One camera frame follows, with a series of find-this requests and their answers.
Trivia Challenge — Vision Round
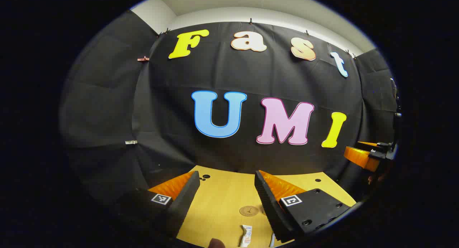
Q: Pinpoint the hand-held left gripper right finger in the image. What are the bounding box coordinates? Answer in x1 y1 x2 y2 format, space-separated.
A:
255 170 351 243

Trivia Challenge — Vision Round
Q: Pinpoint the wooden desktop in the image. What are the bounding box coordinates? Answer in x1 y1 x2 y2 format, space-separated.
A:
149 165 357 248

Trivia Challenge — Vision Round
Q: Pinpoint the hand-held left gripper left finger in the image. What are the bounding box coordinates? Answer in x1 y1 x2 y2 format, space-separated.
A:
118 171 200 239

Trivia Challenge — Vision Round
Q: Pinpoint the white toothpaste tube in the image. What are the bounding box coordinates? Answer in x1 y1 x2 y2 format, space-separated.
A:
240 225 253 248

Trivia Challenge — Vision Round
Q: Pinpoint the black backdrop cloth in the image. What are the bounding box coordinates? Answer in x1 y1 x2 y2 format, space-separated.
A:
59 10 400 205

